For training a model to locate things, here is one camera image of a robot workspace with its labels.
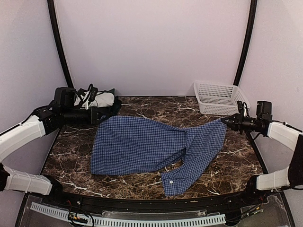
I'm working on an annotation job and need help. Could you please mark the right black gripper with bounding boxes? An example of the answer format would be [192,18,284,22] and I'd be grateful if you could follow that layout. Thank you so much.
[222,110,261,135]

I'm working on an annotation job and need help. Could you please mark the white and green raglan shirt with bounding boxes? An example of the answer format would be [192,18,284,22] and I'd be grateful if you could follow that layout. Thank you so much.
[74,88,115,109]

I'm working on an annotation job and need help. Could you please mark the blue checkered shirt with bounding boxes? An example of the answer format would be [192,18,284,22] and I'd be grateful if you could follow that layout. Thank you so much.
[90,116,227,196]

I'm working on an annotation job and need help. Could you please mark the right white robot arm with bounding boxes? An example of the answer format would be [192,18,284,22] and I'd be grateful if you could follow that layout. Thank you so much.
[221,113,303,205]

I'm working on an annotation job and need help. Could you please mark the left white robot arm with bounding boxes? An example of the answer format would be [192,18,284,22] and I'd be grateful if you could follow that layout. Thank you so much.
[0,107,109,206]

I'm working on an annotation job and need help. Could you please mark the white plastic laundry basket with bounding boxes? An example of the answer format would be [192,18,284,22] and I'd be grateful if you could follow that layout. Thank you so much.
[193,81,251,116]

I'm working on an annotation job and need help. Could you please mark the dark green plaid garment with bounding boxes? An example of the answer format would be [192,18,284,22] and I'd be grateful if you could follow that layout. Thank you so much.
[98,96,122,117]

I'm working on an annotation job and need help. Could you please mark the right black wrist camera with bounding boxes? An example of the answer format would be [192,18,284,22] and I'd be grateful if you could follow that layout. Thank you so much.
[236,100,273,121]

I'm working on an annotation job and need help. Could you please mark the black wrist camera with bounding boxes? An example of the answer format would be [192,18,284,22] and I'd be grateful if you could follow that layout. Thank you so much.
[236,100,273,121]
[53,84,99,112]

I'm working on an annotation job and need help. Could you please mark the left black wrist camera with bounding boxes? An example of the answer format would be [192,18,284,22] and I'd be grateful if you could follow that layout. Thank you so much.
[53,84,99,112]

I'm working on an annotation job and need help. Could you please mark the black curved front rail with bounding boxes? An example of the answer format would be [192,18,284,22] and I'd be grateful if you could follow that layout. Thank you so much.
[26,183,285,216]

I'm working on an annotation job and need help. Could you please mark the white slotted cable duct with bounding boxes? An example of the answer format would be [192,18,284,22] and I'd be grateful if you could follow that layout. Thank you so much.
[30,202,226,227]

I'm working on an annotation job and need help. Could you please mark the right black frame post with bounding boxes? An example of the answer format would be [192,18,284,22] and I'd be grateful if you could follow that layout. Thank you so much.
[233,0,258,86]

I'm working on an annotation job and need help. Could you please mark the black frame post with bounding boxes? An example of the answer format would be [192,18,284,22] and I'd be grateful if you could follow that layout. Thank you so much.
[233,0,258,86]
[47,0,74,88]

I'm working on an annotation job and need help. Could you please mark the left black frame post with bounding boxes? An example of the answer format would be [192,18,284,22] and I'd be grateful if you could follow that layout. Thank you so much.
[47,0,74,88]

